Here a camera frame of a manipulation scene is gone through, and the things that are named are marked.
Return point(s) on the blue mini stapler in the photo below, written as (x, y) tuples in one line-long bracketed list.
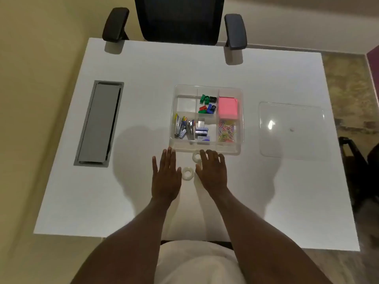
[(183, 133)]

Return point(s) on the person's left forearm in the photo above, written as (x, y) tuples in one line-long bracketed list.
[(130, 236)]

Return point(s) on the blue binder clip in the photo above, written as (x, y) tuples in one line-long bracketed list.
[(211, 108)]

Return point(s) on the person's right little finger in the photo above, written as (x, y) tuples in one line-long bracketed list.
[(223, 164)]

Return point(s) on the person's left thumb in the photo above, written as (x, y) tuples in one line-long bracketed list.
[(178, 173)]

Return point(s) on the person's right forearm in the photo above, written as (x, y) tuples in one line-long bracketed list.
[(257, 239)]

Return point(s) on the silver staple box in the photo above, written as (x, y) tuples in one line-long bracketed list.
[(201, 124)]

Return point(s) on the red binder clip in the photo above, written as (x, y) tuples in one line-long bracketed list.
[(203, 108)]

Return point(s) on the pink sticky note pad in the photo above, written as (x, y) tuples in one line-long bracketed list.
[(228, 107)]

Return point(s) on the clear plastic organizer box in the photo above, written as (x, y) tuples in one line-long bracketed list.
[(185, 100)]

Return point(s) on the silver mini stapler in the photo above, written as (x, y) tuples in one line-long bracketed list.
[(177, 125)]

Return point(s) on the person's right hand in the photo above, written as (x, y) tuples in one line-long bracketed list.
[(211, 177)]

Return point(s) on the dark wooden chair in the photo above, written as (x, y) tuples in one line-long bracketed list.
[(355, 171)]

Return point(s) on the black chair armrest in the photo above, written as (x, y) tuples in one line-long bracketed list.
[(236, 31), (116, 25)]

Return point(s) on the person's right middle finger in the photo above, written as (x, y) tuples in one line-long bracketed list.
[(211, 159)]

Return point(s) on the person's right thumb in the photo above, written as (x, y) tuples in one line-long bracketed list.
[(198, 172)]

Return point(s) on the blue staple box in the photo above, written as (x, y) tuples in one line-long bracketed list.
[(203, 139), (201, 132)]

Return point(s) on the pile of coloured paper clips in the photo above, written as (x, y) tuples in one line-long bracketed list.
[(227, 131)]

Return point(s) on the clear plastic lid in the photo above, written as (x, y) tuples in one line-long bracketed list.
[(291, 130)]

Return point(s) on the person's left middle finger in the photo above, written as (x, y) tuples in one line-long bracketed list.
[(169, 158)]

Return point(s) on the person's left hand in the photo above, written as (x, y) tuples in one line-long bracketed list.
[(165, 181)]

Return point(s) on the black mesh office chair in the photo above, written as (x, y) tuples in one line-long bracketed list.
[(179, 17)]

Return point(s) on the clear tape roll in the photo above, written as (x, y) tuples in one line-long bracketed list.
[(187, 173), (196, 156)]

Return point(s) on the person's white shirt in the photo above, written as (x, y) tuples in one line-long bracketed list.
[(201, 263)]

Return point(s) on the black binder clip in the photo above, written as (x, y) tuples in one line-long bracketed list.
[(213, 99)]

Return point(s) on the person's left little finger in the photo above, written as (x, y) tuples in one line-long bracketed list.
[(154, 165)]

